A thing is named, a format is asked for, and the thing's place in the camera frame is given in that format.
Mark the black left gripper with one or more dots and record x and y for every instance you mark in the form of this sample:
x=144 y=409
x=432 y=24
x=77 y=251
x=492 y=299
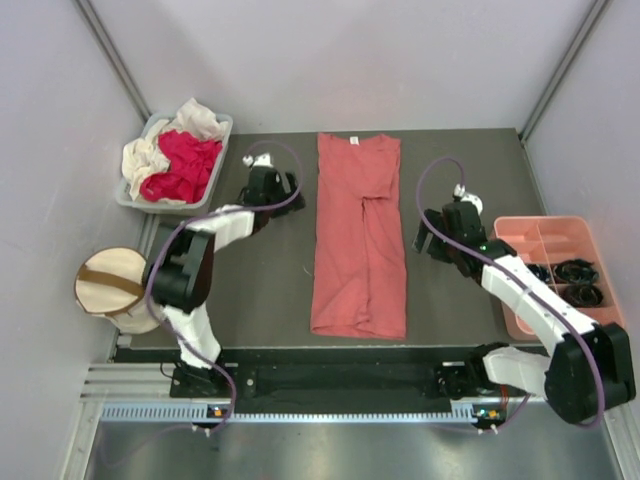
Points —
x=291 y=182

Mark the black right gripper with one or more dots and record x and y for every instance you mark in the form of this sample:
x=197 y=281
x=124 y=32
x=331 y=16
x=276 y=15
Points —
x=418 y=242

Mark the salmon pink t-shirt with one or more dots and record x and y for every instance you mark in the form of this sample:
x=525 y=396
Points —
x=360 y=277

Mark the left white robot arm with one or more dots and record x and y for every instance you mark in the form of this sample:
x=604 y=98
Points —
x=178 y=275

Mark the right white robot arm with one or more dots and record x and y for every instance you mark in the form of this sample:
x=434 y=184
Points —
x=587 y=368

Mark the magenta t-shirt in bin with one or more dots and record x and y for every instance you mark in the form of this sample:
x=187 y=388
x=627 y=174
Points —
x=191 y=162

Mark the pink divided organizer tray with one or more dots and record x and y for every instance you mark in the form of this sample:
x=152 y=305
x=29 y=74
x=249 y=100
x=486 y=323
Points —
x=560 y=251

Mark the blue patterned coiled item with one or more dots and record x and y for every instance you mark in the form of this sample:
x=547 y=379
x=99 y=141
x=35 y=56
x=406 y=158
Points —
x=541 y=272

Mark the cream t-shirt in bin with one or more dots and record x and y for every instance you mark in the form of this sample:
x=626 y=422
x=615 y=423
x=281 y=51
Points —
x=150 y=150

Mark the dark coiled item back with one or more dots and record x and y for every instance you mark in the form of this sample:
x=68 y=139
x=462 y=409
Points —
x=576 y=271

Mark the dark coiled item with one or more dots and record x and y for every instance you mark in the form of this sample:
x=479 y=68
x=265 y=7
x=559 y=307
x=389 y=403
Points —
x=576 y=271
x=582 y=295

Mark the grey plastic laundry bin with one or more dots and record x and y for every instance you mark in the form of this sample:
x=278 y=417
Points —
x=172 y=165

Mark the dark coiled item front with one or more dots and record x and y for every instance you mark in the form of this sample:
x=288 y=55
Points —
x=582 y=295

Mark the round cream fabric basket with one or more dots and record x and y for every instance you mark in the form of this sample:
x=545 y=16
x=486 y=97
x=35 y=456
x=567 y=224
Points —
x=109 y=285

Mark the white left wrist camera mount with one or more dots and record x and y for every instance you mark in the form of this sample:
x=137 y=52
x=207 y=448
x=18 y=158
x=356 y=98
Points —
x=259 y=161

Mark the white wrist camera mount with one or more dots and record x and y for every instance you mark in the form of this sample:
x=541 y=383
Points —
x=461 y=194
x=259 y=161

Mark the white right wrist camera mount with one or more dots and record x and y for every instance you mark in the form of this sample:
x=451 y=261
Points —
x=461 y=194

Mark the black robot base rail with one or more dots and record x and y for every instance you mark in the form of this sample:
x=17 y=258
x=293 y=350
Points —
x=347 y=380

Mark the slotted cable duct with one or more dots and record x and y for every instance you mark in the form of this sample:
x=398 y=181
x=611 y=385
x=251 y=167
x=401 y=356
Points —
x=213 y=413

